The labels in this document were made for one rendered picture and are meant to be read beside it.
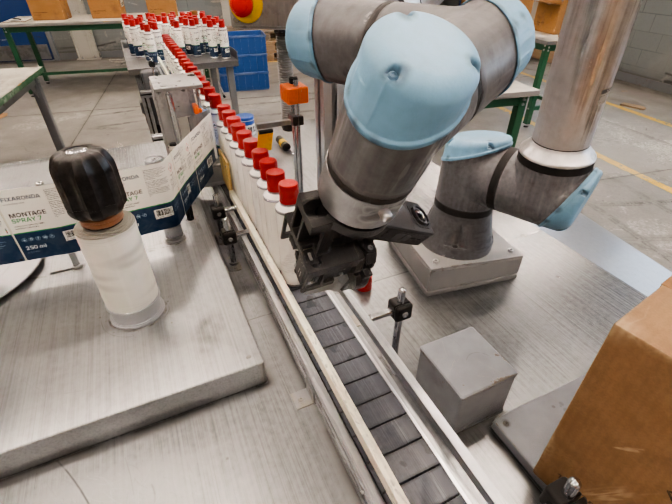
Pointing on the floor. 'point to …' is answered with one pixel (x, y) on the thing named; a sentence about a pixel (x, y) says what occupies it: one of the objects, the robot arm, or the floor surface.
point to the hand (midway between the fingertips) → (333, 278)
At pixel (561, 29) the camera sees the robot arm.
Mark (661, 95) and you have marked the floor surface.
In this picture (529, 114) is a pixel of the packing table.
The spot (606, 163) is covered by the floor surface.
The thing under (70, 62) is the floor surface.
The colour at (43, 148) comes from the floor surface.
